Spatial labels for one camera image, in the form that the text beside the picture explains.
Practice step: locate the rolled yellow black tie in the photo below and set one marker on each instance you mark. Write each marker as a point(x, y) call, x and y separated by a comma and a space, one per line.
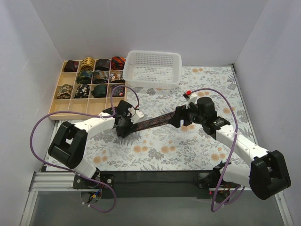
point(87, 64)

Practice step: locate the rolled navy paisley rose tie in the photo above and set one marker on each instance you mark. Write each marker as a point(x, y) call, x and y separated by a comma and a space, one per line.
point(117, 90)

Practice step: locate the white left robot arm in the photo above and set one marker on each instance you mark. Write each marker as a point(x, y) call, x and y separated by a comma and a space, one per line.
point(68, 145)

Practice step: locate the rolled navy yellow leaf tie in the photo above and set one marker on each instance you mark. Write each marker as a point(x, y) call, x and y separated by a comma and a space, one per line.
point(84, 77)

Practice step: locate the rolled black white floral tie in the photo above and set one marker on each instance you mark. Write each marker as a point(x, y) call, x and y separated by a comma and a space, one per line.
point(82, 91)

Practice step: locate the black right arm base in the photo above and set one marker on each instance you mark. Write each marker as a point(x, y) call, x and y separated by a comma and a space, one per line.
point(209, 181)

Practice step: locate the rolled green camouflage floral tie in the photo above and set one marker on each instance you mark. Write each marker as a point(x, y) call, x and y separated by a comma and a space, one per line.
point(64, 92)

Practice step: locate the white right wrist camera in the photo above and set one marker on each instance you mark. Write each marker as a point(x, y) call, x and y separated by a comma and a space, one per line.
point(190, 98)

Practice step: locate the rolled pink floral dark tie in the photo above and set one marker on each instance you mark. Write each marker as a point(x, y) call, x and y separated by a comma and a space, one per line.
point(116, 77)

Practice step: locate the wooden compartment tray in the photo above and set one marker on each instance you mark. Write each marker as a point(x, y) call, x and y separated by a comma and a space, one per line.
point(69, 109)

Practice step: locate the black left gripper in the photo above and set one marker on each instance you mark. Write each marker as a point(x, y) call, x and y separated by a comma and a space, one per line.
point(121, 131)

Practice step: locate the aluminium frame rail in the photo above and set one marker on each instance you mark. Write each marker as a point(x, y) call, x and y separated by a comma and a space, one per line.
point(144, 198)

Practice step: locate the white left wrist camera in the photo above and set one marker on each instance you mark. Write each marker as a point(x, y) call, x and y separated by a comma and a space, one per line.
point(136, 115)

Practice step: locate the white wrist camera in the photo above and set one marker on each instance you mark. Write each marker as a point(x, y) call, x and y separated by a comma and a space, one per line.
point(136, 115)
point(190, 98)

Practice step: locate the white plastic mesh basket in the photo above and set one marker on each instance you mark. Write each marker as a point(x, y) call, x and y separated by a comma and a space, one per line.
point(153, 69)

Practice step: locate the rolled orange black tie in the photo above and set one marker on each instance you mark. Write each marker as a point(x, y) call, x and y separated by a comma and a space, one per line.
point(117, 63)

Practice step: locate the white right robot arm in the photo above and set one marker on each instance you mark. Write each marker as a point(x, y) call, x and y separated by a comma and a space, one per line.
point(267, 172)

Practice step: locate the brown paisley patterned tie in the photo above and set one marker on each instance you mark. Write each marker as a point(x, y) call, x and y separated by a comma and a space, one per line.
point(151, 123)

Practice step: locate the rolled dark grey tie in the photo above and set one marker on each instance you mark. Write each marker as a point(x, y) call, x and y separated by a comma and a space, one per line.
point(103, 64)

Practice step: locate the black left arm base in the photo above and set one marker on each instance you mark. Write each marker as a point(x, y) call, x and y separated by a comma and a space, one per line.
point(91, 192)

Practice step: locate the rolled dark maroon tie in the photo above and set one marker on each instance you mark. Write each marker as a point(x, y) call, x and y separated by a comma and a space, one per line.
point(71, 66)

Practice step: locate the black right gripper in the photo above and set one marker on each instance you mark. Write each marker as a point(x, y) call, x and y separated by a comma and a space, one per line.
point(179, 115)

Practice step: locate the rolled dark green tie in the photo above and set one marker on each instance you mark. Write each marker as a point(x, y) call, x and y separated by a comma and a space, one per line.
point(99, 91)

